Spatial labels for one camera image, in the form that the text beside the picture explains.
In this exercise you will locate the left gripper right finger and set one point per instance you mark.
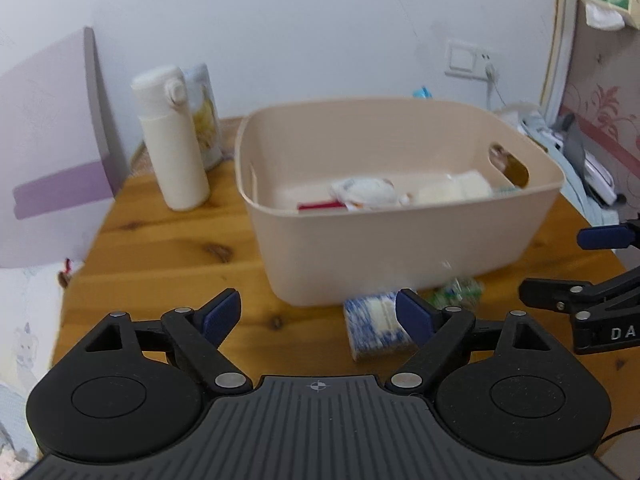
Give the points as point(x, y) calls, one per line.
point(443, 338)

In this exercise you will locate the blue white patterned box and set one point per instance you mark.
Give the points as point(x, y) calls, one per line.
point(372, 326)

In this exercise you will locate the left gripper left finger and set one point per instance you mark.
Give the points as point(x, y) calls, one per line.
point(196, 336)

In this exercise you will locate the banana snack pouch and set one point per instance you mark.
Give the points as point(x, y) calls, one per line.
point(204, 114)

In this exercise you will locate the purple white headboard panel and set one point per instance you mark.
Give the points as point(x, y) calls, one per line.
point(58, 178)

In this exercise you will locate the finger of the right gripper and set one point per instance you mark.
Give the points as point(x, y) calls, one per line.
point(615, 297)
point(617, 236)

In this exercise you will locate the white blood pressure monitor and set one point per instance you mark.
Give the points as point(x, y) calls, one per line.
point(596, 179)

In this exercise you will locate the cream thermos bottle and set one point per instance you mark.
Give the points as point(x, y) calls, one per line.
point(169, 136)

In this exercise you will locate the blue toy figurine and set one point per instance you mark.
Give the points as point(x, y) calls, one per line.
point(422, 93)

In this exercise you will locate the colourful tissue pack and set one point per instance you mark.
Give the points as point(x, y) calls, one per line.
point(504, 190)

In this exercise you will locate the gold tissue pack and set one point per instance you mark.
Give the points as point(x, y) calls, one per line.
point(509, 165)

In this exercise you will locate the light blue bedding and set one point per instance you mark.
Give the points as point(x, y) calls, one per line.
point(572, 189)

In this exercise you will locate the beige plastic storage bin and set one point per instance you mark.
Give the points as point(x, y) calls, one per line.
point(291, 153)

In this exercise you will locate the white wall switch socket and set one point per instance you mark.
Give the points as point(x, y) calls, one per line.
point(470, 62)

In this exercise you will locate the hello kitty plush slipper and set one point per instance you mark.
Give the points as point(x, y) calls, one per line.
point(360, 193)

